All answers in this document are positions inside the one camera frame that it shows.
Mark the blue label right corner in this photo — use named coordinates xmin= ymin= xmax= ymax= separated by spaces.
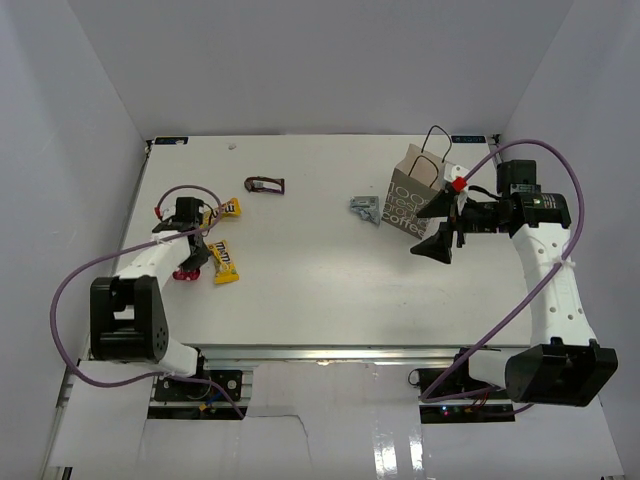
xmin=451 ymin=135 xmax=486 ymax=144

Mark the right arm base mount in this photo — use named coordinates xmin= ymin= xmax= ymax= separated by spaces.
xmin=405 ymin=347 xmax=516 ymax=426

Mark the brown paper coffee bag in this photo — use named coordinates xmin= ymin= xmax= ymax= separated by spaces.
xmin=381 ymin=124 xmax=453 ymax=239

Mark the grey blue snack packet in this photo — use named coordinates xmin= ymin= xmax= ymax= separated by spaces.
xmin=349 ymin=196 xmax=381 ymax=226

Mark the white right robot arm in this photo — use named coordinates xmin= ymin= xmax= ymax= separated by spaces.
xmin=411 ymin=160 xmax=618 ymax=407

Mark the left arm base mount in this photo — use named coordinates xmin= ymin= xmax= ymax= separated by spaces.
xmin=152 ymin=370 xmax=243 ymax=406

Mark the blue label left corner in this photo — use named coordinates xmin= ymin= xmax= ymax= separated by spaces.
xmin=153 ymin=136 xmax=189 ymax=145

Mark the aluminium front rail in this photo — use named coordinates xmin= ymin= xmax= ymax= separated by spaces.
xmin=87 ymin=343 xmax=534 ymax=369

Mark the large yellow M&M packet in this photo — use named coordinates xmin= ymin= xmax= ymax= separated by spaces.
xmin=200 ymin=197 xmax=242 ymax=228

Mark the red twisted candy packet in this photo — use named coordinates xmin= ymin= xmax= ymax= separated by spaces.
xmin=172 ymin=268 xmax=201 ymax=281

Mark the brown chocolate bar wrapper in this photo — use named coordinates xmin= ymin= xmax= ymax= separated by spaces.
xmin=244 ymin=176 xmax=285 ymax=195

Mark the small yellow M&M packet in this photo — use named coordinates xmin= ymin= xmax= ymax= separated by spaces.
xmin=207 ymin=240 xmax=240 ymax=285

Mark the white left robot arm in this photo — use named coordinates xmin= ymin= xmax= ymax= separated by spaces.
xmin=90 ymin=197 xmax=212 ymax=399

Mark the blue label corner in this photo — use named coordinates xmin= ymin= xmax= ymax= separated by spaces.
xmin=153 ymin=136 xmax=189 ymax=145
xmin=451 ymin=135 xmax=486 ymax=144

